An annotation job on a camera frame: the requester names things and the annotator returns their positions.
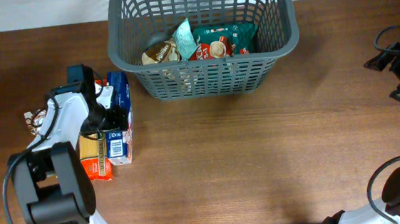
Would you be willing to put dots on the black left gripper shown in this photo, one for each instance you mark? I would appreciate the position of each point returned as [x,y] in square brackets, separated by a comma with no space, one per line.
[119,120]

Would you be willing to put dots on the blue pasta packet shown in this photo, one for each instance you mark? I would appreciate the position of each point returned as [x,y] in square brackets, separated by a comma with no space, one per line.
[120,142]

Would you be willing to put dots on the brown Pantree snack bag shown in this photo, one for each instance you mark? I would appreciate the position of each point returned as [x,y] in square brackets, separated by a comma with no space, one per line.
[161,52]

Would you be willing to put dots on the light teal snack packet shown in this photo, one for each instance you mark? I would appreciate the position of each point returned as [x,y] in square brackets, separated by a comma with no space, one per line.
[186,45]

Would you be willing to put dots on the grey plastic basket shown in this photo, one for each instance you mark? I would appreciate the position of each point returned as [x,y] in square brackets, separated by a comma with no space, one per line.
[134,25]

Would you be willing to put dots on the green coffee mix bag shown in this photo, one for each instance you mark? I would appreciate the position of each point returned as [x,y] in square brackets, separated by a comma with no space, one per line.
[224,41]

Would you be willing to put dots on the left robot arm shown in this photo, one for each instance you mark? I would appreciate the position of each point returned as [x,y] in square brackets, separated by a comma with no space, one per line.
[49,180]

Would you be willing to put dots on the San Remo spaghetti packet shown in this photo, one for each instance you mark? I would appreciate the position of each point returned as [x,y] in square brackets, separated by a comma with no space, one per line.
[92,149]

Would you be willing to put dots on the brown pastry snack bag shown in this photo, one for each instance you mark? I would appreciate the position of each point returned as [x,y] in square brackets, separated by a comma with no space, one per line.
[34,120]

